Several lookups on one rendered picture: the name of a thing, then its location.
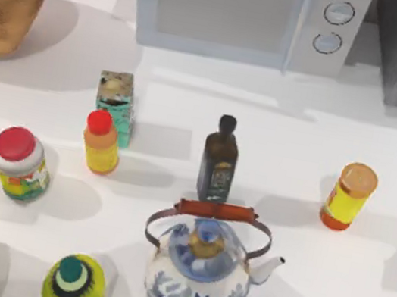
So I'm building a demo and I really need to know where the dark olive oil bottle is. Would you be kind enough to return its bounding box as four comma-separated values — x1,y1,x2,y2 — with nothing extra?
193,111,245,207

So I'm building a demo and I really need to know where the teal printed carton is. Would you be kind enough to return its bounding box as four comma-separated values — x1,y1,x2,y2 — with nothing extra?
88,68,144,151

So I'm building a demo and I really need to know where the orange bottle with red cap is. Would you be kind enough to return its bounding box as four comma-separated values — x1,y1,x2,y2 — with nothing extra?
77,107,127,178

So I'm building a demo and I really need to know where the blue and white teapot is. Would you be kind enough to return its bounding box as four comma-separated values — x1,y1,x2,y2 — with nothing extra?
133,190,295,297

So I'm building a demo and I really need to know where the pale microwave oven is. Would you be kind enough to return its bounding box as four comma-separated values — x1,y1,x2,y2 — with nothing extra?
122,0,373,89

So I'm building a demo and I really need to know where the yellow and orange canister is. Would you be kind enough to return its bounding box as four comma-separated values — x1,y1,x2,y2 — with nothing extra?
317,157,381,237

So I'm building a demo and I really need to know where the microwave knob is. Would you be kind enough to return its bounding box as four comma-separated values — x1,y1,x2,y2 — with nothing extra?
310,28,345,58
321,0,357,29

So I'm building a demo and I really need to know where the white jar with red lid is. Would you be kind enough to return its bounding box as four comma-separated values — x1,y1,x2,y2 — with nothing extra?
0,123,60,207

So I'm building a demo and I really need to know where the yellow bottle with green cap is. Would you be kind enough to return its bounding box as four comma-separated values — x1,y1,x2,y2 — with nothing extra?
40,249,116,297

